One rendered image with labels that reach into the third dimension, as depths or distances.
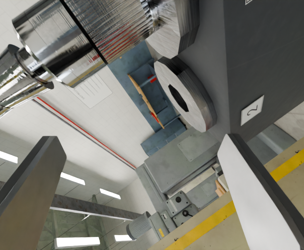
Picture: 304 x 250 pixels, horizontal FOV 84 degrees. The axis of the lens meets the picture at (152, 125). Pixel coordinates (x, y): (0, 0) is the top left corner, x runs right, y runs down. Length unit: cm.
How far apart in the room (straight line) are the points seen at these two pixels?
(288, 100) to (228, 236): 117
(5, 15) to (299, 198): 467
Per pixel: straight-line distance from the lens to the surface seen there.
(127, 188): 1003
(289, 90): 20
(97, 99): 531
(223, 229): 133
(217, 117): 17
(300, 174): 146
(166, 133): 706
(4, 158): 513
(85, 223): 940
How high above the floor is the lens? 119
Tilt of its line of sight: 1 degrees down
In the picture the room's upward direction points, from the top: 126 degrees counter-clockwise
